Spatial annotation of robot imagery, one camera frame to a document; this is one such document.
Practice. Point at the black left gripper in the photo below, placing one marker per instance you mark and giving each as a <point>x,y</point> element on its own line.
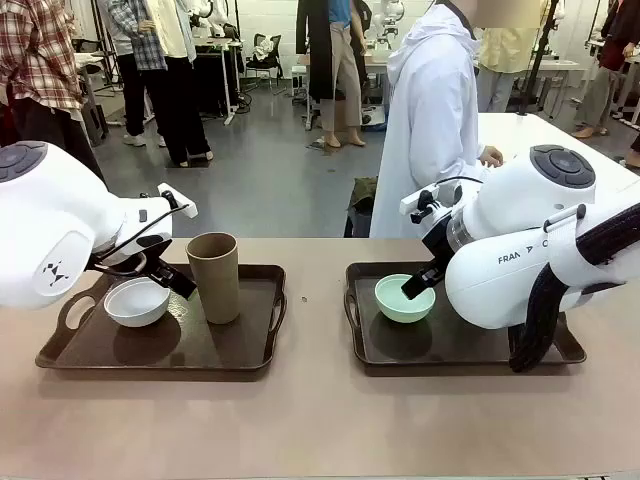
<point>152,250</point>

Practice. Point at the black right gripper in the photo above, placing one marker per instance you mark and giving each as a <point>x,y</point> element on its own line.
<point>440,245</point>

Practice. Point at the light green bowl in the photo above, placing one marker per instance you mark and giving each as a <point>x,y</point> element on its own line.
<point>395,302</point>

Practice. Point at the brown tall cup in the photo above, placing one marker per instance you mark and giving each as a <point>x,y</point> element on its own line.
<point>217,285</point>

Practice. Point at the white bowl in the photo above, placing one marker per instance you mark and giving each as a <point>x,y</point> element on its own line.
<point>135,305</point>

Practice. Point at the person's right forearm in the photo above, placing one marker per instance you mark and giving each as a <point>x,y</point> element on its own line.
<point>470,160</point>

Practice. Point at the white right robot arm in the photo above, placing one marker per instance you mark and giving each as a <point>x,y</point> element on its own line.
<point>505,270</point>

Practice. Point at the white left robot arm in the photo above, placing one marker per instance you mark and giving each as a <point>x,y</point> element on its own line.
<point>45,215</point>

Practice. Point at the dark brown tray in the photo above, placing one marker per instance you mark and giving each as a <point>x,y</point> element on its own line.
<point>200,345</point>
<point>450,345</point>

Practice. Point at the person's right hand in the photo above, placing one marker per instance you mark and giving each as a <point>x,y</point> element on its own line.
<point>492,155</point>

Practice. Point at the person in white coat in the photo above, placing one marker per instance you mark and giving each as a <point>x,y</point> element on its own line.
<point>425,125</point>

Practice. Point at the person in blue plaid shirt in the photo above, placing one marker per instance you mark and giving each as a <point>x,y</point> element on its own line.
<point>150,75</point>

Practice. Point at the person in yellow shirt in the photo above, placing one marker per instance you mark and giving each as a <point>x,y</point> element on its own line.
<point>500,55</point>

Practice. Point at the black office chair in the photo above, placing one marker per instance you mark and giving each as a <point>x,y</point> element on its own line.
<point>265,55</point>

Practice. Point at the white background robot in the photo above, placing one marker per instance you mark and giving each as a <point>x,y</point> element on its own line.
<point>387,20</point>

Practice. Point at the black tripod pole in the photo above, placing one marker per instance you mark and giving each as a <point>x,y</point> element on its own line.
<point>542,45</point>

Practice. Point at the person in red plaid shirt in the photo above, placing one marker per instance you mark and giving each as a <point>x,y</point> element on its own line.
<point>35,60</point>

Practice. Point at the person in dark red top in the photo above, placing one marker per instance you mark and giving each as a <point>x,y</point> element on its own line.
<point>605,75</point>

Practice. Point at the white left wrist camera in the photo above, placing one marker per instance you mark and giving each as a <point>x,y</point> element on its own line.
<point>181,204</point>

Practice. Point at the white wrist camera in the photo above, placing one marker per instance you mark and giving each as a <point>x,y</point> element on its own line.
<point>181,204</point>
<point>425,197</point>

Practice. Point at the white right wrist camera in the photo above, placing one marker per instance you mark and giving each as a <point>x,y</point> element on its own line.
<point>425,197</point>

